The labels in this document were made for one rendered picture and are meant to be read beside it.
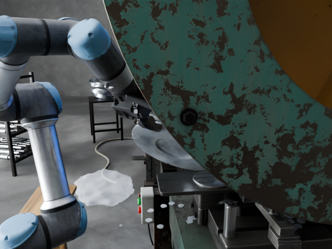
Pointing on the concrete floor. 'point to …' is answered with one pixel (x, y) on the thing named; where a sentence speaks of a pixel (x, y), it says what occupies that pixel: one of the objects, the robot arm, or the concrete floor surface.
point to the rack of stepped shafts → (10, 130)
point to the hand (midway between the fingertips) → (161, 127)
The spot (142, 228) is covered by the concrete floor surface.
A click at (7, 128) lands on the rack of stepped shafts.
